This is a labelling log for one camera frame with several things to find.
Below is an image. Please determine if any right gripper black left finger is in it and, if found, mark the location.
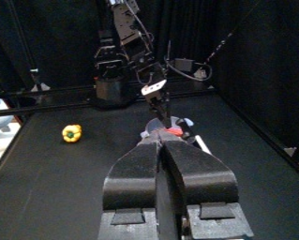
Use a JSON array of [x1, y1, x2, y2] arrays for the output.
[[98, 129, 163, 240]]

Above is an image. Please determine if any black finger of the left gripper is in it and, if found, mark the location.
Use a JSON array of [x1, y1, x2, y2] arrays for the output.
[[175, 117, 198, 144], [146, 90, 173, 129]]

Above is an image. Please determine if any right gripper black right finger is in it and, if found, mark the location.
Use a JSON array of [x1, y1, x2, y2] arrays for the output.
[[155, 132, 256, 240]]

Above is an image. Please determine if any orange salmon sushi toy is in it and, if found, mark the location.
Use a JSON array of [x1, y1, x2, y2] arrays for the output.
[[165, 126, 186, 138]]

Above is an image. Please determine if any light blue toy plate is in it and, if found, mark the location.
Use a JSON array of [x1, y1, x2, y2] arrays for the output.
[[139, 116, 196, 143]]

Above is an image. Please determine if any black power adapter box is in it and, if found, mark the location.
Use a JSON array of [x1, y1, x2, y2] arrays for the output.
[[173, 57, 196, 73]]

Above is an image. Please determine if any yellow toy bell pepper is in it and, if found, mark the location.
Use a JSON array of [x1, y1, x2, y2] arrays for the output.
[[62, 124, 85, 143]]

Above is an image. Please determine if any black cable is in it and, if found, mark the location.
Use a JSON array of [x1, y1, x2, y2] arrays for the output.
[[163, 39, 214, 83]]

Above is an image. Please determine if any red white striped cord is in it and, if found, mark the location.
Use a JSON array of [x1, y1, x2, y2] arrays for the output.
[[205, 30, 237, 64]]

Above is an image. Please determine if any black metal frame rail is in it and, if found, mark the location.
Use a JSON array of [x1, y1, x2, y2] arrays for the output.
[[0, 87, 218, 118]]

